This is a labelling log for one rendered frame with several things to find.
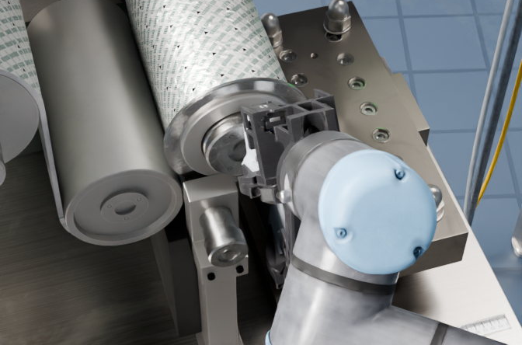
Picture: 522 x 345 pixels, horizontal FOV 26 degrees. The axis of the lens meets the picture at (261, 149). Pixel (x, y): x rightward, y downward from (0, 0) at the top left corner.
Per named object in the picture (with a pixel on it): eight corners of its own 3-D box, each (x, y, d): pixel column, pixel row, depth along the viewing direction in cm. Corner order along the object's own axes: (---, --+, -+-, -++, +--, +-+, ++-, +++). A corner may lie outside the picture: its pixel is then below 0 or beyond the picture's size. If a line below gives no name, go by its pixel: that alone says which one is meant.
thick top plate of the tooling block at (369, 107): (334, 294, 131) (336, 265, 126) (238, 55, 155) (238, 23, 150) (462, 261, 133) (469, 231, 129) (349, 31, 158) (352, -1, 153)
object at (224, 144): (207, 131, 104) (284, 116, 106) (201, 116, 106) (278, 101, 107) (206, 182, 110) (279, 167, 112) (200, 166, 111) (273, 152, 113)
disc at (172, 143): (169, 198, 114) (158, 99, 102) (168, 194, 114) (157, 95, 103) (309, 165, 116) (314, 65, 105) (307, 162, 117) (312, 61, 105)
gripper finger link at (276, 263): (297, 215, 121) (324, 280, 116) (296, 224, 123) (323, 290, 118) (255, 226, 120) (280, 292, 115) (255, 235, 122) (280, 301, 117)
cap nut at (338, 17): (328, 37, 149) (330, 12, 145) (319, 19, 151) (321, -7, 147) (354, 31, 149) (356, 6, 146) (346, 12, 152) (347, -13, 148)
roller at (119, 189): (73, 257, 116) (57, 186, 107) (33, 82, 132) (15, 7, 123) (186, 230, 119) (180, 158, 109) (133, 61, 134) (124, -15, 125)
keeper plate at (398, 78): (406, 186, 148) (415, 131, 140) (379, 130, 154) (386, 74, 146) (424, 181, 149) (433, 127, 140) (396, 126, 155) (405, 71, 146)
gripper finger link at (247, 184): (274, 153, 104) (303, 169, 95) (277, 172, 104) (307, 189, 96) (225, 165, 103) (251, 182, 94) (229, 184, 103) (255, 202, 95)
